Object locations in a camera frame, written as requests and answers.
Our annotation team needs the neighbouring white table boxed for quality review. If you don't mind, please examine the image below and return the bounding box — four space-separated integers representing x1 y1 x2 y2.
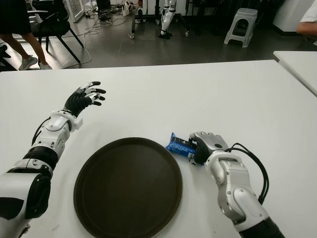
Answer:
273 50 317 97

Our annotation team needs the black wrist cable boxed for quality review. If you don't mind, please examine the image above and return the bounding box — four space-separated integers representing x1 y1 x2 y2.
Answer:
31 118 52 147
226 142 270 205

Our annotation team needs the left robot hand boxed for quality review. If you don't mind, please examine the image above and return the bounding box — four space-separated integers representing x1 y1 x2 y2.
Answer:
63 81 106 117

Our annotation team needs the white floor cable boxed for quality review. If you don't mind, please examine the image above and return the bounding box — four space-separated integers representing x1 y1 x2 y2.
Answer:
79 14 129 63

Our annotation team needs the white plastic stool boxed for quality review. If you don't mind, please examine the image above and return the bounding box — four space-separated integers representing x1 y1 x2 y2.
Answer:
224 7 258 48

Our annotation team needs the black chair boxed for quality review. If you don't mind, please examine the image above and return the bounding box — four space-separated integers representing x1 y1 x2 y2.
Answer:
26 0 84 63

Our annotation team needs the black metal rack frame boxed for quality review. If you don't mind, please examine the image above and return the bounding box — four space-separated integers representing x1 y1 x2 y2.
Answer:
128 0 191 39

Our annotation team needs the white cabinet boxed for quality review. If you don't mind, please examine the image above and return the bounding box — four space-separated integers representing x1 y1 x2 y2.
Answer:
273 0 314 32

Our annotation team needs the round dark brown tray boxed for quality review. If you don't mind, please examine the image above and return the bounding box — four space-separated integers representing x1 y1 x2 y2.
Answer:
73 137 183 238

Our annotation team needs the blue Oreo packet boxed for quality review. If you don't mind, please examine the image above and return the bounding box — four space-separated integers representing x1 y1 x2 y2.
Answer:
165 132 205 166

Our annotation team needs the white framed glass panel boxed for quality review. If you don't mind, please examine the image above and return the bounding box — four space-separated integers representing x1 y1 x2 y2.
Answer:
64 0 86 23

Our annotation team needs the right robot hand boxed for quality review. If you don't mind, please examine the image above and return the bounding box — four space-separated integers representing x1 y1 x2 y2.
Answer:
188 131 229 166

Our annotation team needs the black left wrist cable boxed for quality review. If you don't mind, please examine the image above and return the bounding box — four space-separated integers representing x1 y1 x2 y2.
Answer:
31 118 52 147

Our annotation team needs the seated person in white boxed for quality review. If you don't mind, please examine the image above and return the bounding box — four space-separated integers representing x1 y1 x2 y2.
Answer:
296 4 317 35

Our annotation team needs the white humanoid robot leg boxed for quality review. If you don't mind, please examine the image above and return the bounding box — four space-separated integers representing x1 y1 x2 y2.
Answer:
158 0 178 39

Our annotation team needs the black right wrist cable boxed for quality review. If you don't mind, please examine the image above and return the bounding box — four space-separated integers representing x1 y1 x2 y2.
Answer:
226 142 270 205

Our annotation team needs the standing person in black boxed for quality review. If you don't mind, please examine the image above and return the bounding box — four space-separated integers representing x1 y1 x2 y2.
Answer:
0 0 53 70

